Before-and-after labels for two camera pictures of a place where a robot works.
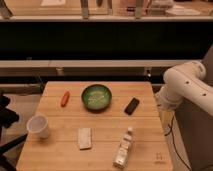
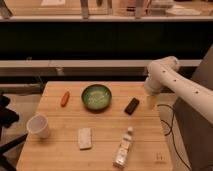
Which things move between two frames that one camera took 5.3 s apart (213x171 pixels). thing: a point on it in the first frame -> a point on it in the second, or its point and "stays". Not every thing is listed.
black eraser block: x=131 y=106 stays
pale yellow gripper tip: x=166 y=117 -> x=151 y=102
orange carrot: x=65 y=98 stays
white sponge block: x=85 y=138 stays
